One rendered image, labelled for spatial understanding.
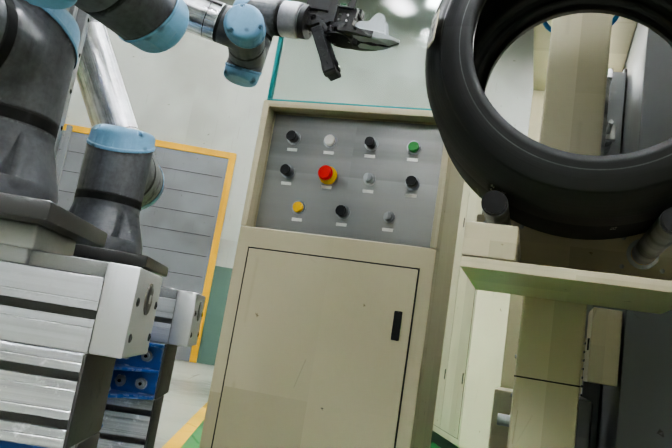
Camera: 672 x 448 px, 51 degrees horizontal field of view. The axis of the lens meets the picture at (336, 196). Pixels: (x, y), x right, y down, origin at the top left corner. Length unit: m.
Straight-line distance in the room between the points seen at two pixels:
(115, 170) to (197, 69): 9.96
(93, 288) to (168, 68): 10.58
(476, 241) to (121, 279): 0.66
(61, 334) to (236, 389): 1.23
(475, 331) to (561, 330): 3.36
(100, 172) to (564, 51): 1.04
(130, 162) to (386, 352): 0.85
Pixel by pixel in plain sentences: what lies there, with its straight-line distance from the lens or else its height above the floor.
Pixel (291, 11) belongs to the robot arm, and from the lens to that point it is 1.49.
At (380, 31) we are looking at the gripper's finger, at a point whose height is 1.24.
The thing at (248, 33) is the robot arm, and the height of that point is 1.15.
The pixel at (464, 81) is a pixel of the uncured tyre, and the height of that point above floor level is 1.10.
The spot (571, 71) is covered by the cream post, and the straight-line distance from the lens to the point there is 1.69.
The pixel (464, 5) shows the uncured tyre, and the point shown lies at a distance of 1.31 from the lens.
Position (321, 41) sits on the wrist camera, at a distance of 1.46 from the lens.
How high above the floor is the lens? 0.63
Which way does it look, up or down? 11 degrees up
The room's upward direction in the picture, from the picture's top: 9 degrees clockwise
